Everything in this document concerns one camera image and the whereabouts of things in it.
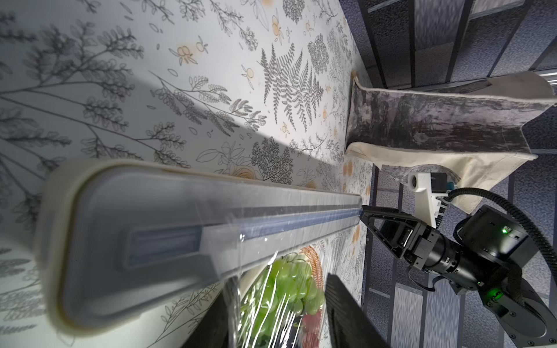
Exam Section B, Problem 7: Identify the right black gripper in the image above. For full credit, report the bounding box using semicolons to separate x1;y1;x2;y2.
360;205;483;291

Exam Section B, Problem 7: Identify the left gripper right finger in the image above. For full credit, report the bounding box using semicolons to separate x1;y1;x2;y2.
325;273;390;348

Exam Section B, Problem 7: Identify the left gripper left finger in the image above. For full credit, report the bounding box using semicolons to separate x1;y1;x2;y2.
181;292;229;348

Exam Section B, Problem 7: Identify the clear plastic wrap sheet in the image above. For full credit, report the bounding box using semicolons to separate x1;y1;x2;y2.
185;190;362;347

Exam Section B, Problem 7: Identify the grey plastic wrap dispenser box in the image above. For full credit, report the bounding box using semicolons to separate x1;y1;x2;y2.
33;159;362;336

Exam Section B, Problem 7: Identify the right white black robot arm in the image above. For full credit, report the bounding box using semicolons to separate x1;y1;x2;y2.
361;205;556;347

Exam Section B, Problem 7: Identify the woven plate of grapes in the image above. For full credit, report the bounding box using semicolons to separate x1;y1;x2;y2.
235;246;325;347

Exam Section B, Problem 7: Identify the beige canvas tote bag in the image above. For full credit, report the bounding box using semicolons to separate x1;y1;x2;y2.
347;72;556;190

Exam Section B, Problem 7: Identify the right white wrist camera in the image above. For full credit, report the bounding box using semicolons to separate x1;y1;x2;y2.
407;172;455;229

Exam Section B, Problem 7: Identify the right black corrugated cable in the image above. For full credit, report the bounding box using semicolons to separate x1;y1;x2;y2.
434;188;557;279

